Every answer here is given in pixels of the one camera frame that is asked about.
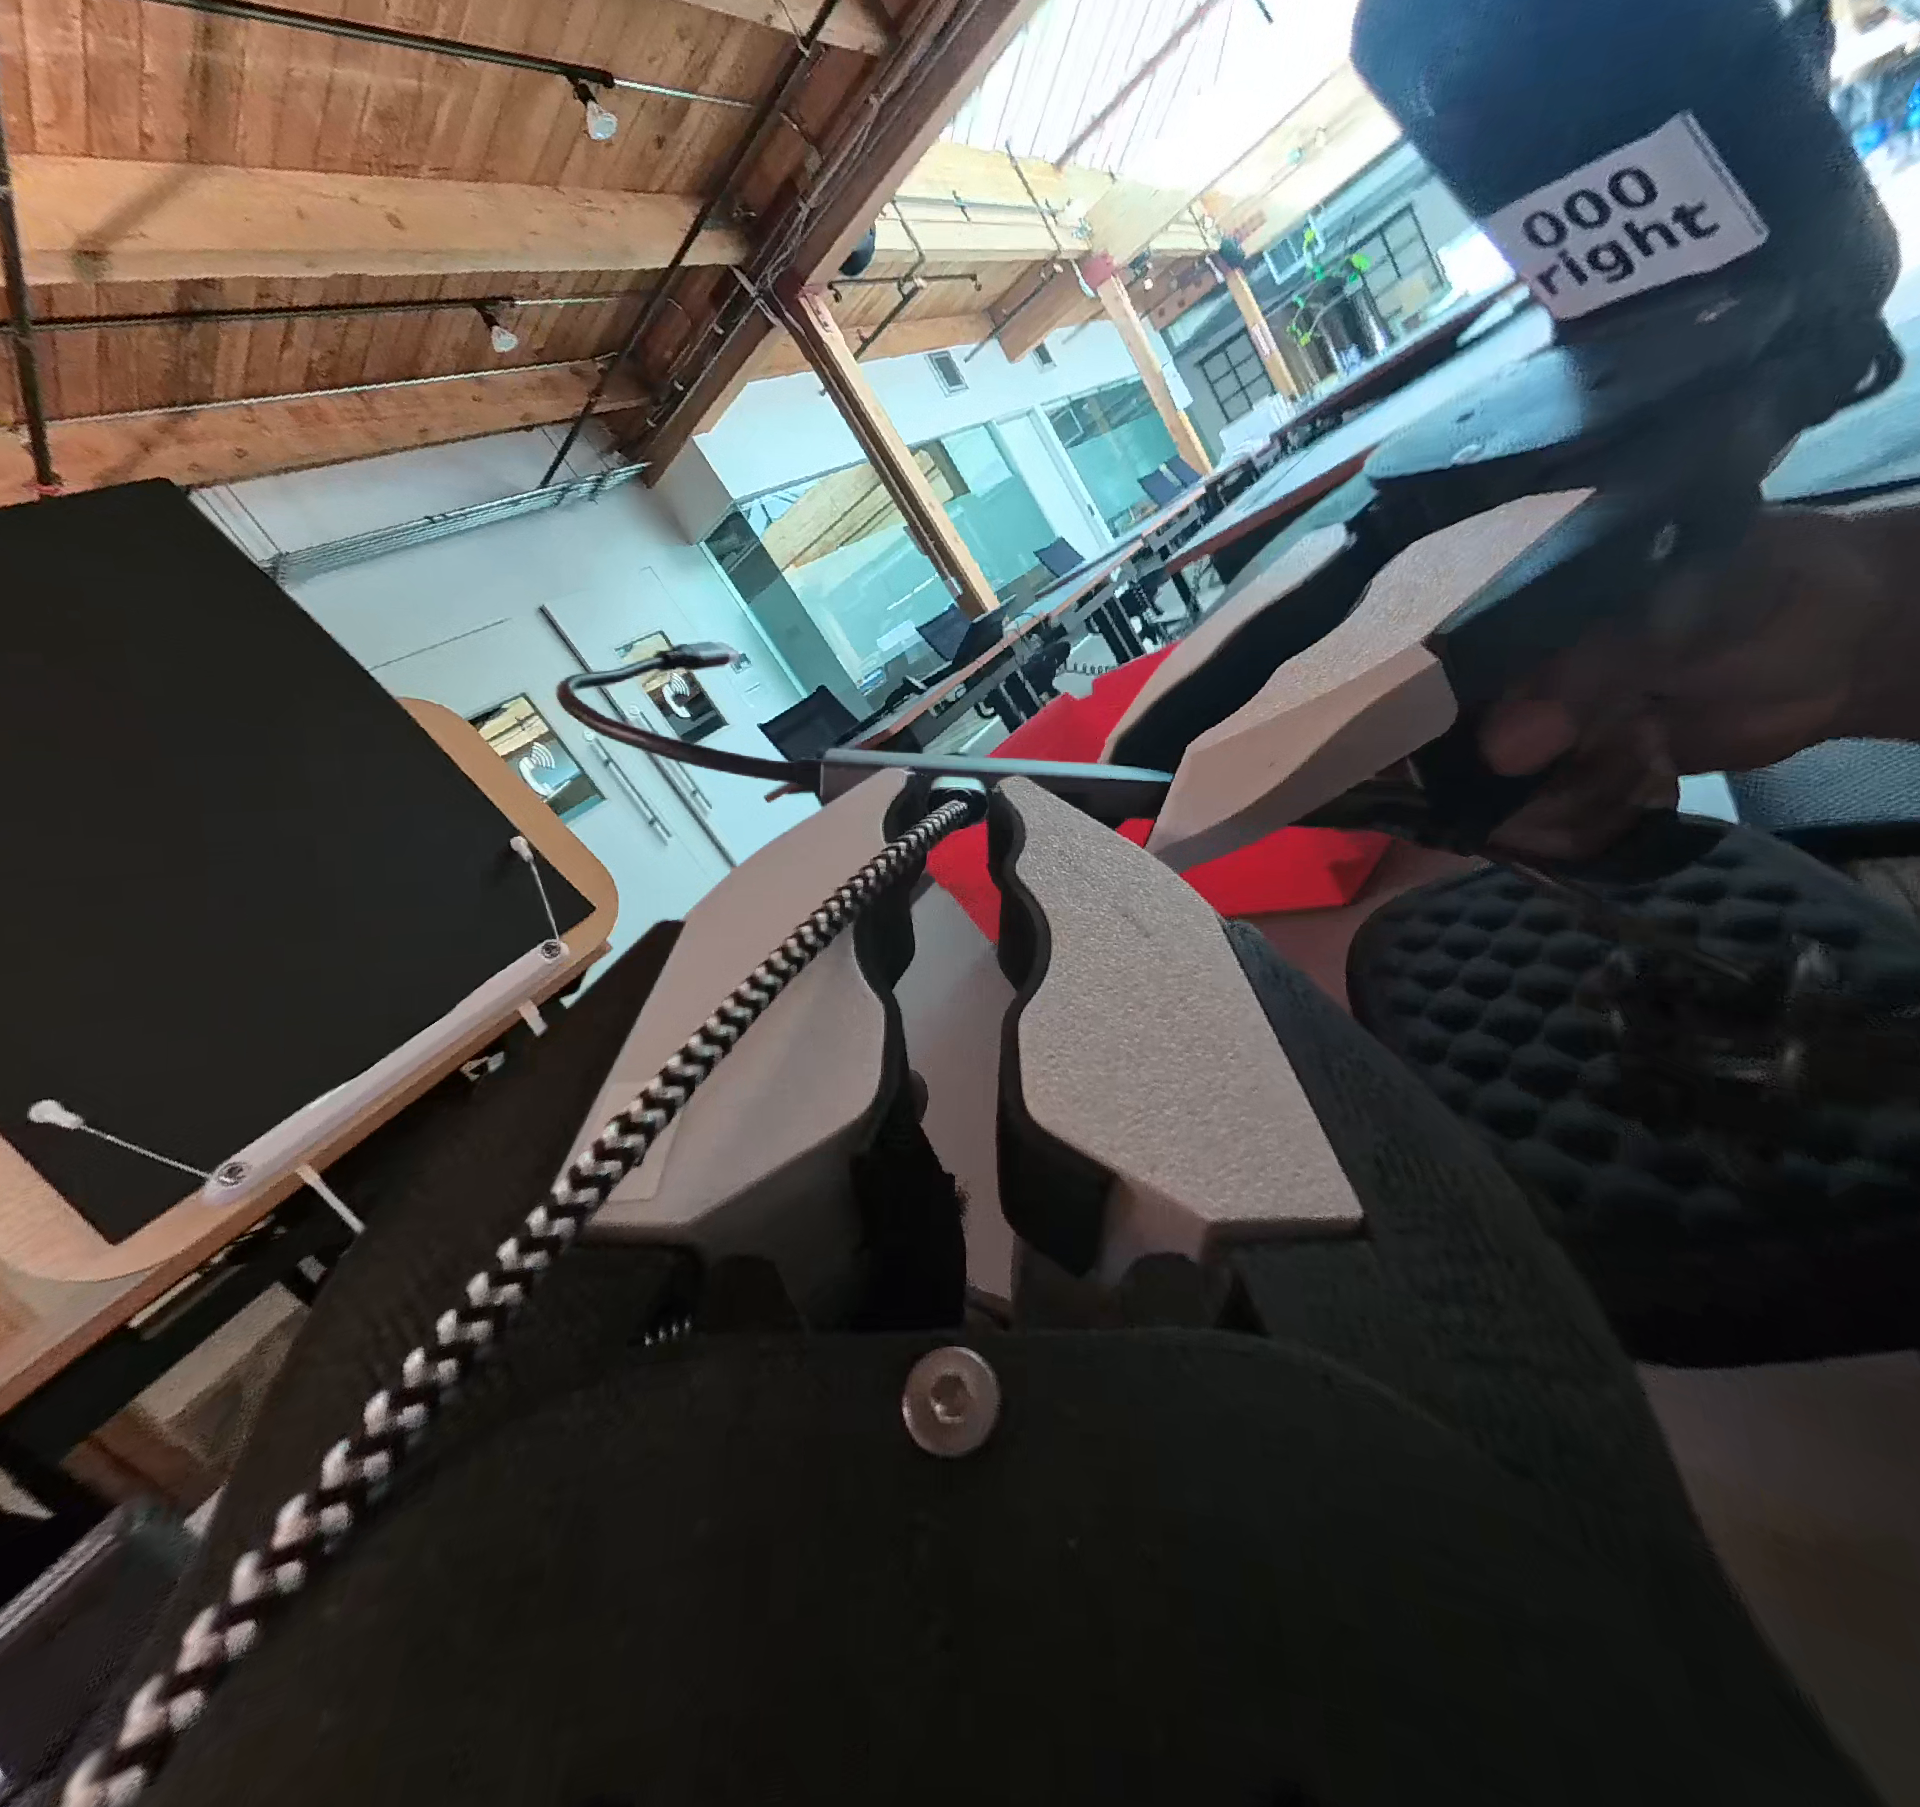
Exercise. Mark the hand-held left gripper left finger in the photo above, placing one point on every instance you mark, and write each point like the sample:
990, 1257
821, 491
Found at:
750, 1057

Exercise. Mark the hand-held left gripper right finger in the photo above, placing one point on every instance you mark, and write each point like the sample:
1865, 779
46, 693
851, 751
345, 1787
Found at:
1171, 1057

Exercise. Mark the person's right hand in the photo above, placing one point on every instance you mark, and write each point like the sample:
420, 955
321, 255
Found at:
1771, 667

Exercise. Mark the white track spot lamp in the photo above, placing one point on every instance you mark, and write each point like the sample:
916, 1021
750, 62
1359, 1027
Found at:
600, 116
499, 329

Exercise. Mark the white plastic tie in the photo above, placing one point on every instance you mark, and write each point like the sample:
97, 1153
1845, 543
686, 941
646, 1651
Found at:
49, 1113
521, 847

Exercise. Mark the framed wall sign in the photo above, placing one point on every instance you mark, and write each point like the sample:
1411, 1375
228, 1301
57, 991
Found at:
555, 759
686, 693

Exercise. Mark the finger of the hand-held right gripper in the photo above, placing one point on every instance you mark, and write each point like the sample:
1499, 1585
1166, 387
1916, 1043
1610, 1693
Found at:
1335, 727
1275, 591

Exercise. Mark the black panel on wooden board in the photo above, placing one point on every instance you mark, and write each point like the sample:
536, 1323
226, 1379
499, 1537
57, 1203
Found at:
180, 787

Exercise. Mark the red storage bin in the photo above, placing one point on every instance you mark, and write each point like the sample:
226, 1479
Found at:
1275, 869

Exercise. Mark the wooden office desk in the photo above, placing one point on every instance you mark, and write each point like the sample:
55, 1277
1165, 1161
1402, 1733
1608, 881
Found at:
1081, 599

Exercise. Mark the black desk chair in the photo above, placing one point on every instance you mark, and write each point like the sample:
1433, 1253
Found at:
810, 719

